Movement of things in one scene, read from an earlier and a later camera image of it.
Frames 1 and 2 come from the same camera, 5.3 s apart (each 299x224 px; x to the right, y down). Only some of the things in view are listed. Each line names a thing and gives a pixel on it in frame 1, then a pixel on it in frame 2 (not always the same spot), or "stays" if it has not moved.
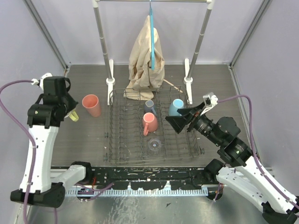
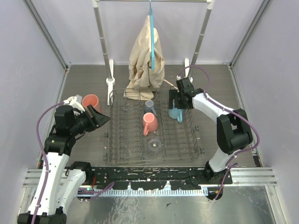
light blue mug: (176, 104) stays
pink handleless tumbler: (91, 102) stays
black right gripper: (178, 122) → (173, 94)
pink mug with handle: (151, 122) stays
